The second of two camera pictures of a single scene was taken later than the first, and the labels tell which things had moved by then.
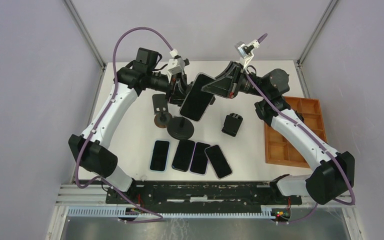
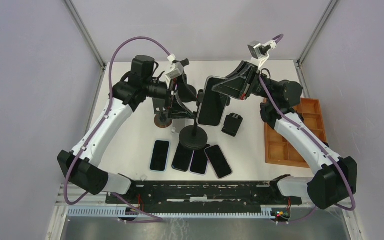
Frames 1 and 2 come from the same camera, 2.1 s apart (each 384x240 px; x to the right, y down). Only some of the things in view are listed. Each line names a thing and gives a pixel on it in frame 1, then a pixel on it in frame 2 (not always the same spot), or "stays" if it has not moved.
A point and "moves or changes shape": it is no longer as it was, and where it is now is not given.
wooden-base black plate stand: (162, 118) stays
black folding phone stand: (232, 123) stays
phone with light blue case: (160, 156) stays
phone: (218, 161) stays
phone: (197, 101) moves or changes shape
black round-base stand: (180, 128) → (194, 138)
